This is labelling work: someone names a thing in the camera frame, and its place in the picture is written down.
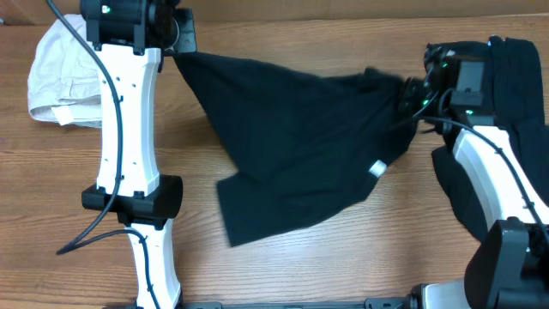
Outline black t-shirt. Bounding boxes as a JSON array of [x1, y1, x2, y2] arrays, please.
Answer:
[[175, 52, 415, 246]]

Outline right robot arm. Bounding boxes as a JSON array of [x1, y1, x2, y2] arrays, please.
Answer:
[[399, 36, 548, 308]]

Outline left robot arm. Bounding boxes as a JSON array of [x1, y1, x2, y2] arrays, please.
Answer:
[[81, 0, 197, 308]]

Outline black clothes pile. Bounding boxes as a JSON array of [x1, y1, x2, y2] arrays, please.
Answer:
[[431, 36, 548, 241]]

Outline folded beige shorts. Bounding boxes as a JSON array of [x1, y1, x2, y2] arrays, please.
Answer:
[[27, 21, 102, 128]]

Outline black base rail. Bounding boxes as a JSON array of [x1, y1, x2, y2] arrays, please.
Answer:
[[102, 296, 413, 309]]

